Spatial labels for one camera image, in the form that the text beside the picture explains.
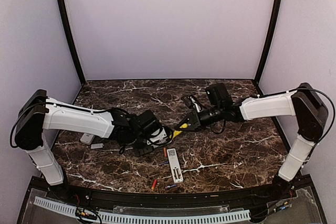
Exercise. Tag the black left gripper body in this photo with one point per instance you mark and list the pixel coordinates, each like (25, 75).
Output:
(139, 151)

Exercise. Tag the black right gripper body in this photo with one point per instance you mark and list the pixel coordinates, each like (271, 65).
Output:
(196, 119)

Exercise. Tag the yellow handled screwdriver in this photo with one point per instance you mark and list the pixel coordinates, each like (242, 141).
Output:
(175, 133)

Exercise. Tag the red blue battery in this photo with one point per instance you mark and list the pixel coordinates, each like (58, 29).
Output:
(154, 184)

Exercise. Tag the white button remote control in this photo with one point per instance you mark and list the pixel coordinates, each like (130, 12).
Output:
(175, 166)

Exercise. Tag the plain white slim remote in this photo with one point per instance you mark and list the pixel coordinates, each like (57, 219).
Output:
(87, 138)

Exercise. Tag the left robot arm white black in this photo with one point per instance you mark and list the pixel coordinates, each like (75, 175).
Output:
(41, 113)

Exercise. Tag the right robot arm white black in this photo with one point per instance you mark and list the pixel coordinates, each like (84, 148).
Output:
(303, 102)

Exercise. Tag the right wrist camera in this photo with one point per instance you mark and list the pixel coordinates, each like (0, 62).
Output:
(192, 103)

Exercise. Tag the white slotted cable duct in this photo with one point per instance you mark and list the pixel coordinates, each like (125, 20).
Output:
(141, 215)

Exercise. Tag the right black frame post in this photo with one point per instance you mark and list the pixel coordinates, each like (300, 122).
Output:
(268, 41)

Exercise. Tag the black frame post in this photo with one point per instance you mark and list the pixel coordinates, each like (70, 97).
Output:
(268, 41)
(70, 41)

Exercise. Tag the left black frame post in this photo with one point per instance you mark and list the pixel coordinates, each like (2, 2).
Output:
(70, 41)

